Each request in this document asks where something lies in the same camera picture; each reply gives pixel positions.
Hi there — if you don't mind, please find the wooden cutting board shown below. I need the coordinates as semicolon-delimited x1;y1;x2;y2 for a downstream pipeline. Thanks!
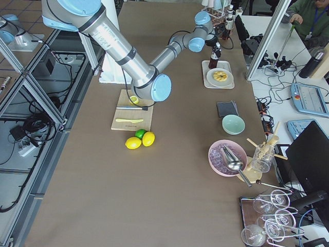
111;89;153;131

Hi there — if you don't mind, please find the copper wire bottle rack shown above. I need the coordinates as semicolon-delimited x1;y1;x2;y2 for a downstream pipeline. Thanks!
213;22;225;39

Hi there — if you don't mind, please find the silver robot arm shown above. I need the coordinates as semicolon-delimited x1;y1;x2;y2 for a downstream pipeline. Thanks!
1;14;44;52
42;1;215;102

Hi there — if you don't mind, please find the wooden cup tree stand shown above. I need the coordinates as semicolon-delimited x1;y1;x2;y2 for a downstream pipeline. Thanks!
247;122;288;173

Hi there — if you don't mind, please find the steel muddler black tip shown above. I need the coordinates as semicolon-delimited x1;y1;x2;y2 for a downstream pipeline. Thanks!
116;106;148;111

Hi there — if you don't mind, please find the green lime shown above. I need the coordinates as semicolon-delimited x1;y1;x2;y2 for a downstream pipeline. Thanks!
135;129;147;139

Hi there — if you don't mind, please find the yellow plastic knife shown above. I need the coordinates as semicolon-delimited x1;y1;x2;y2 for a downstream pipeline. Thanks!
115;118;144;124

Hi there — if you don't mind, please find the mint green bowl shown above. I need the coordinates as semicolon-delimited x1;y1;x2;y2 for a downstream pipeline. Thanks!
222;115;245;135

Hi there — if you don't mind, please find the cream serving tray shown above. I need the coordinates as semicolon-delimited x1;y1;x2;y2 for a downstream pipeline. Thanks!
202;60;234;89

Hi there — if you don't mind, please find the yellow lemon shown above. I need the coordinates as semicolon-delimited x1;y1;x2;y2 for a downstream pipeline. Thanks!
125;136;142;150
142;131;155;147

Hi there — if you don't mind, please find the yellow lemon far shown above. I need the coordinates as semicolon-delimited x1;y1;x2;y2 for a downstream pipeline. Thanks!
142;131;155;147

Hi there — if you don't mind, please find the aluminium frame post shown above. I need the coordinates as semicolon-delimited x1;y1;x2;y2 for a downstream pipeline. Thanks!
246;0;291;81

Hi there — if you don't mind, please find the clear glass mug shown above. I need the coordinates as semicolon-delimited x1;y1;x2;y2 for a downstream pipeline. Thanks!
251;144;274;173

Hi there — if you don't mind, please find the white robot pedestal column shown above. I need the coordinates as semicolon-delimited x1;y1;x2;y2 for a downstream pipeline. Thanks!
78;0;134;85

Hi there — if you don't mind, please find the grey folded cloth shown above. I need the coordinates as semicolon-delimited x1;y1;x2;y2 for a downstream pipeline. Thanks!
216;101;239;118

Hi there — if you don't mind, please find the pink ice bowl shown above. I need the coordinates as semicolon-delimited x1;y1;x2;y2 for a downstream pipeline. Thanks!
208;139;247;177

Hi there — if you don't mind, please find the person in green sweater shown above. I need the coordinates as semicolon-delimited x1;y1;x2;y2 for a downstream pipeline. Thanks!
281;0;328;49

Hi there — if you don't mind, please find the black thermos bottle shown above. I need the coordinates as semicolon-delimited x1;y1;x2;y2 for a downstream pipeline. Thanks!
299;49;325;79

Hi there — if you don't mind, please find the blue teach pendant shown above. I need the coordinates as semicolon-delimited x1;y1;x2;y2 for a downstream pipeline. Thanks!
286;118;323;140
290;83;328;117

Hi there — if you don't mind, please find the twisted ring donut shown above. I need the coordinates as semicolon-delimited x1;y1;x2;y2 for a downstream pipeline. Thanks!
213;71;228;82

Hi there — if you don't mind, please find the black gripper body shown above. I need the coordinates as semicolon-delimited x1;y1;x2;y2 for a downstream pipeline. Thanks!
209;36;221;58

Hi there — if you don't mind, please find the yellow lemon near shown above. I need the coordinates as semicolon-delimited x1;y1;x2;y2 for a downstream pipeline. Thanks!
125;136;142;150

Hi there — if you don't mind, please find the wine glass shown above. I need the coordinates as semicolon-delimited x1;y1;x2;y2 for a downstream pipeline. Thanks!
252;189;290;214

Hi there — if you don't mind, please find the white round plate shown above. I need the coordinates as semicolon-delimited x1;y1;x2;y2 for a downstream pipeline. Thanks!
206;68;233;87

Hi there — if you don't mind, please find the black monitor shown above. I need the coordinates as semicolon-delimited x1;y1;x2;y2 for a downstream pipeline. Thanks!
286;121;328;193

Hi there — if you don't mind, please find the half lemon slice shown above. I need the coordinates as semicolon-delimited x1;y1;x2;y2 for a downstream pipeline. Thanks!
129;95;139;105

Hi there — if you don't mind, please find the tea bottle white cap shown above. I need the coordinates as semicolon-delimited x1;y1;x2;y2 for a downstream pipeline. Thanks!
208;51;218;69

